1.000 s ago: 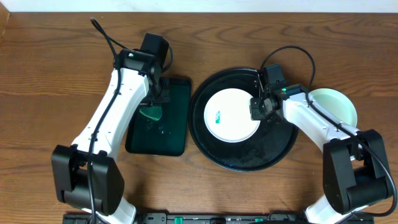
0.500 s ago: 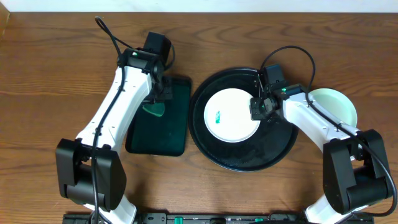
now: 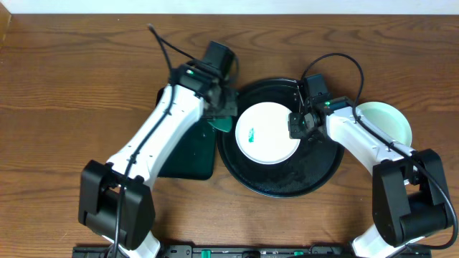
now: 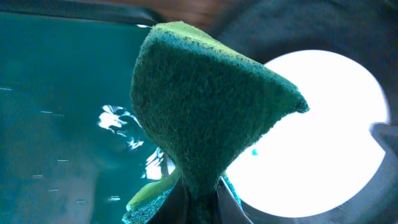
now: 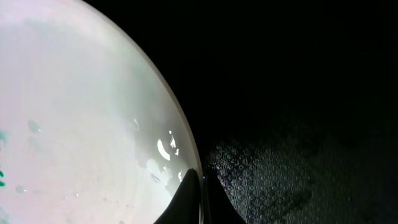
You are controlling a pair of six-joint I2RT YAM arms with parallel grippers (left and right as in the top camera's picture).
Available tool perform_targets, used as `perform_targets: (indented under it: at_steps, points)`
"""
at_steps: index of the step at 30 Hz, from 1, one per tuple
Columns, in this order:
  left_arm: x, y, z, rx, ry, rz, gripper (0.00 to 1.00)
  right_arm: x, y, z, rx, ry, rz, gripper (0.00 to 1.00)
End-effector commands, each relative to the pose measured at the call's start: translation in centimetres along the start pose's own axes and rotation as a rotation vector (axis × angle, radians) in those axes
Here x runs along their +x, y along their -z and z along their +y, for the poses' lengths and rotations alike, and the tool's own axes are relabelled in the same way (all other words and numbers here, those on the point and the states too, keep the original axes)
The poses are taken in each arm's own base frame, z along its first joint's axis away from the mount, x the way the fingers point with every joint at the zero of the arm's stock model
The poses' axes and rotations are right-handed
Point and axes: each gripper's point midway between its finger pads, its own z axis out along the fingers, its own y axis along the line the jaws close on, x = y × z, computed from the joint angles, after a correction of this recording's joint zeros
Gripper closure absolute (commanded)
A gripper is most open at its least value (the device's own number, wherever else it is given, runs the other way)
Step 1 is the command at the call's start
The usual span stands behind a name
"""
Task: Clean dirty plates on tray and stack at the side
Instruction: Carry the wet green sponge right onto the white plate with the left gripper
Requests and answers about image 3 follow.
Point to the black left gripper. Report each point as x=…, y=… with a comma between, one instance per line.
x=225, y=106

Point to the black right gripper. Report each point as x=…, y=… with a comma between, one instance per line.
x=295, y=130

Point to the green sponge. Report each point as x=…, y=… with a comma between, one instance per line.
x=222, y=124

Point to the mint green plate front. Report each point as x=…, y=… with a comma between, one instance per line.
x=389, y=119

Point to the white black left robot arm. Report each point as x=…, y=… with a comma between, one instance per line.
x=115, y=196

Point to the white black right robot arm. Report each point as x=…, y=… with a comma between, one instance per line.
x=410, y=199

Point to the round black tray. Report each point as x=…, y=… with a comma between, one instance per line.
x=310, y=166

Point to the dark green rectangular tray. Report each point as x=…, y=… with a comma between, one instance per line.
x=184, y=142

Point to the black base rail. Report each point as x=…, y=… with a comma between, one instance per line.
x=185, y=251

